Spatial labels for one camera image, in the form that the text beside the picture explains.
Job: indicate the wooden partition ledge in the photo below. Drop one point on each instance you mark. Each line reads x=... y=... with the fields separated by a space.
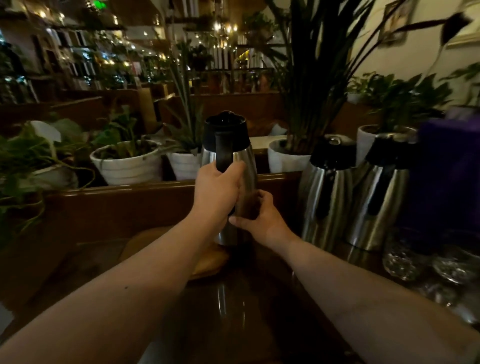
x=123 y=210

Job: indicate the steel thermos jug black lid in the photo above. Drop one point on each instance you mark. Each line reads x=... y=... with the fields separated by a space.
x=325 y=191
x=240 y=153
x=378 y=195

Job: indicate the small white ribbed plant pot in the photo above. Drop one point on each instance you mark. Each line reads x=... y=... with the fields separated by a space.
x=184 y=165

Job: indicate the spiky aloe plant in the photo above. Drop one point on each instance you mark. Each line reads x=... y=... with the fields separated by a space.
x=185 y=108

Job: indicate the wide white ribbed plant pot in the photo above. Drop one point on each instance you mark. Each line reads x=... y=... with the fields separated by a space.
x=127 y=167

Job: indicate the tall dark-leaved plant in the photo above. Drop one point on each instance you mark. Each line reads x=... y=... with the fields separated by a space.
x=318 y=67

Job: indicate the clear glass cup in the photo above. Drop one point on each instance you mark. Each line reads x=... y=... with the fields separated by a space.
x=459 y=258
x=407 y=255

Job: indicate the trailing green pothos plant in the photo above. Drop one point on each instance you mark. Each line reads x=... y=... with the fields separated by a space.
x=26 y=165

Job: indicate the broad-leaved green plant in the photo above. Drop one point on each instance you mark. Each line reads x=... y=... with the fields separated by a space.
x=122 y=129

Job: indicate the framed wall picture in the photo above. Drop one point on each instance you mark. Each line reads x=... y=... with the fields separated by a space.
x=397 y=20

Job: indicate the person's right thumb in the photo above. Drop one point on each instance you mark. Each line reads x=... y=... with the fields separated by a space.
x=243 y=220

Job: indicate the purple box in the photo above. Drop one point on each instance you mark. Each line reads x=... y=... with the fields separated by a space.
x=446 y=176

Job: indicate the leafy green bush plant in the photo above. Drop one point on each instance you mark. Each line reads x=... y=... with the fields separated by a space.
x=405 y=99

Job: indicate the white pot with leafy plant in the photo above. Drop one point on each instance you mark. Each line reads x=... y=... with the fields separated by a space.
x=365 y=140

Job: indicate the person's left hand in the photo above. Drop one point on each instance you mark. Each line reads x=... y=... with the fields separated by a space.
x=215 y=191

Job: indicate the person's right forearm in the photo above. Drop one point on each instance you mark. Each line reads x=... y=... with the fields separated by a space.
x=375 y=303

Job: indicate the person's left thumb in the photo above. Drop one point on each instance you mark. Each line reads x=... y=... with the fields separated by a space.
x=234 y=173

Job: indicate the white pot with tall plant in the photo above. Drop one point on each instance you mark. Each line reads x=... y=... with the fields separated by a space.
x=285 y=159

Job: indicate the person's left forearm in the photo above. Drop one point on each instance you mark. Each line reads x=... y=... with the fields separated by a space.
x=101 y=300

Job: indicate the person's right hand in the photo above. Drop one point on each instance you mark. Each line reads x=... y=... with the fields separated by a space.
x=267 y=221

